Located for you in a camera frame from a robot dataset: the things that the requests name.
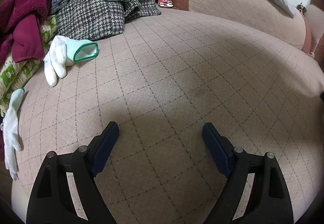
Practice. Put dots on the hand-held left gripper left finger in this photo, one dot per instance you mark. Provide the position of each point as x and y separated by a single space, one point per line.
104 154

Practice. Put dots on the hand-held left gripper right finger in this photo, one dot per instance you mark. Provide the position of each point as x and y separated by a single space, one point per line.
215 149

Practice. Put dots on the pink quilted bed pad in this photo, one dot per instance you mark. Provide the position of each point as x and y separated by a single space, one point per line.
182 67

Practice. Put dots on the white glove with green cuff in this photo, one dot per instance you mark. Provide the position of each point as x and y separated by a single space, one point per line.
58 58
11 127

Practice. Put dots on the green printed cloth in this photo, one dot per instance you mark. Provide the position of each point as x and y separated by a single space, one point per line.
15 74

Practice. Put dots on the small metal ornament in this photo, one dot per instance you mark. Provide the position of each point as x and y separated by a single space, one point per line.
301 8
311 54

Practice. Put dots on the houndstooth garment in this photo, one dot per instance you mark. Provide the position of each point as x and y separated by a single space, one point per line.
96 18

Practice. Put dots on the pink quilted pillow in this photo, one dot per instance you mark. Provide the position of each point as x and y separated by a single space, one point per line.
240 8

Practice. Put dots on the maroon fleece garment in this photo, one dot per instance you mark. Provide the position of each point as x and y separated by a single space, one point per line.
24 23

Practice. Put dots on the pink and brown cushion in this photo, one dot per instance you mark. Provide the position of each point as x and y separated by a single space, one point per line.
315 26

